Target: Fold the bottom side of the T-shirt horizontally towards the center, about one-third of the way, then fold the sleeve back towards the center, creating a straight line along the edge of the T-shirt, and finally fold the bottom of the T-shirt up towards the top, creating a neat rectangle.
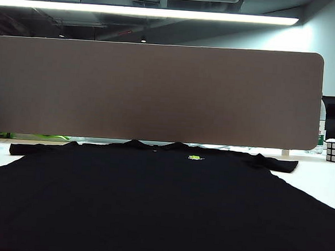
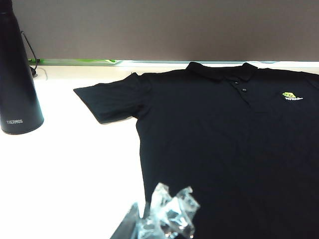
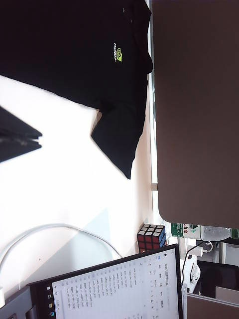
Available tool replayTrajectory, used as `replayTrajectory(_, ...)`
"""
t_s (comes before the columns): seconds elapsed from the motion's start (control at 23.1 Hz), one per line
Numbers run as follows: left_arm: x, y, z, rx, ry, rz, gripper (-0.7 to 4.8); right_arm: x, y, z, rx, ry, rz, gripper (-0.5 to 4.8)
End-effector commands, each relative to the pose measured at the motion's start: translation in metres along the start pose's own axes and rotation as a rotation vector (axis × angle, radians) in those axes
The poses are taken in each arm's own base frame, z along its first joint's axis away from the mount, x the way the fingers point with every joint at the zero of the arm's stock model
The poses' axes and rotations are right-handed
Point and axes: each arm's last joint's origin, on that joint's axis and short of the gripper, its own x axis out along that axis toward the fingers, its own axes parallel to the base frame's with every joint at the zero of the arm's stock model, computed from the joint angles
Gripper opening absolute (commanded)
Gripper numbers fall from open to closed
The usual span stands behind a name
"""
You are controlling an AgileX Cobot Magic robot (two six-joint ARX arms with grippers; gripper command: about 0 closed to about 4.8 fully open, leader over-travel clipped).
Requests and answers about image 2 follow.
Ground green strip behind divider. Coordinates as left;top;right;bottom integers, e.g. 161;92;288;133
28;58;117;65

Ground brown desk divider panel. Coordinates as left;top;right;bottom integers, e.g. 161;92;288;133
11;0;319;62

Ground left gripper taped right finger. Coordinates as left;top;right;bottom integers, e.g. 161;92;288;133
136;182;200;239

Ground dark Thermos bottle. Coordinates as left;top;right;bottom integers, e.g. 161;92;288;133
0;0;45;135

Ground black polo shirt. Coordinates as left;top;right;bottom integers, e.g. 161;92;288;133
73;61;319;239

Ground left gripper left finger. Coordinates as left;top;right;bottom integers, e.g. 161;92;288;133
109;202;142;239

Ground thin black cable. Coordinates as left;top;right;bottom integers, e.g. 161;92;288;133
20;30;41;77

